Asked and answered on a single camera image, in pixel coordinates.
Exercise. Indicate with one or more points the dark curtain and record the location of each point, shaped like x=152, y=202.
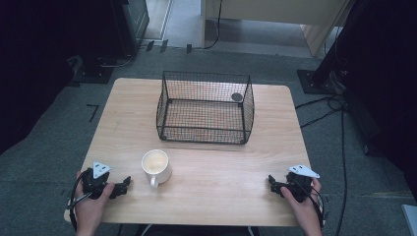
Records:
x=387, y=98
x=42, y=65

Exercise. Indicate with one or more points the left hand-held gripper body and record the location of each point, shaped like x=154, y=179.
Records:
x=95, y=188

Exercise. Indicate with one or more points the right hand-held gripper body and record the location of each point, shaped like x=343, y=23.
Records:
x=300, y=187

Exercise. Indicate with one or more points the black stand base plate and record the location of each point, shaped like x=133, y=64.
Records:
x=93, y=73

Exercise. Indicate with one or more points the white mug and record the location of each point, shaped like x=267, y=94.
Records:
x=156, y=165

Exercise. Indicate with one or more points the pale grey flat object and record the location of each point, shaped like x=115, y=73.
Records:
x=411, y=221

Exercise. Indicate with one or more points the person's right hand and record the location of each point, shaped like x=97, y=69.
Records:
x=305, y=209

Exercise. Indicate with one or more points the light wooden cabinet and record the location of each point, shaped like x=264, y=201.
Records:
x=275, y=13

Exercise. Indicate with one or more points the dark round disc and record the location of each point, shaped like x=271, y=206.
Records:
x=236, y=97

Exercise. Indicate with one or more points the person's left hand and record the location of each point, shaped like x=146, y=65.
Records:
x=90, y=209

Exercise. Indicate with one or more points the black metal stand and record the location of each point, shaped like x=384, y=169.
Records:
x=327, y=69

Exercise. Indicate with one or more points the dark cabinet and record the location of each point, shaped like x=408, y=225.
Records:
x=136, y=23

